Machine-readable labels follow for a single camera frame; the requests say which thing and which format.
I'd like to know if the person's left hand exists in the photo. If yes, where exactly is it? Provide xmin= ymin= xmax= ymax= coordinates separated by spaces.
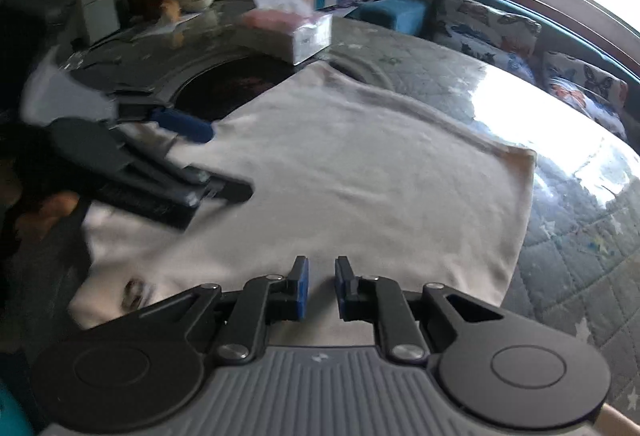
xmin=14 ymin=193 xmax=92 ymax=243

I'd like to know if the beige t-shirt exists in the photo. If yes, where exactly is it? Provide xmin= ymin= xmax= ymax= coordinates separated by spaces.
xmin=67 ymin=59 xmax=539 ymax=350

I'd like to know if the blue sofa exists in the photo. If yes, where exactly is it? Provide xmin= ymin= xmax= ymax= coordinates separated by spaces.
xmin=345 ymin=0 xmax=640 ymax=147

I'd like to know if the butterfly print cushion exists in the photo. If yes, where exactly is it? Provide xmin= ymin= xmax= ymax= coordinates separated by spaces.
xmin=542 ymin=50 xmax=629 ymax=139
xmin=432 ymin=0 xmax=544 ymax=78

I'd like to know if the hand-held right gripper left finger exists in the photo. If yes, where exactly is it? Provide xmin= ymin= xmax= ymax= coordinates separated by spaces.
xmin=139 ymin=256 xmax=310 ymax=365

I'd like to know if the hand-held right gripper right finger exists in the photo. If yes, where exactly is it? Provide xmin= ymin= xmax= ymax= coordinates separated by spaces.
xmin=333 ymin=255 xmax=504 ymax=362

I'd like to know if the white tissue pack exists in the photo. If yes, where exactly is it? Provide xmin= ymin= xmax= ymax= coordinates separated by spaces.
xmin=237 ymin=0 xmax=334 ymax=66

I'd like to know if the black built-in cooktop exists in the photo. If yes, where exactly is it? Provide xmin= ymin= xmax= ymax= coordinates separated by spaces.
xmin=174 ymin=55 xmax=297 ymax=123

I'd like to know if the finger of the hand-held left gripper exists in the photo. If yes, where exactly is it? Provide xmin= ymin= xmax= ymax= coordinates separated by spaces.
xmin=129 ymin=155 xmax=254 ymax=208
xmin=115 ymin=99 xmax=216 ymax=145

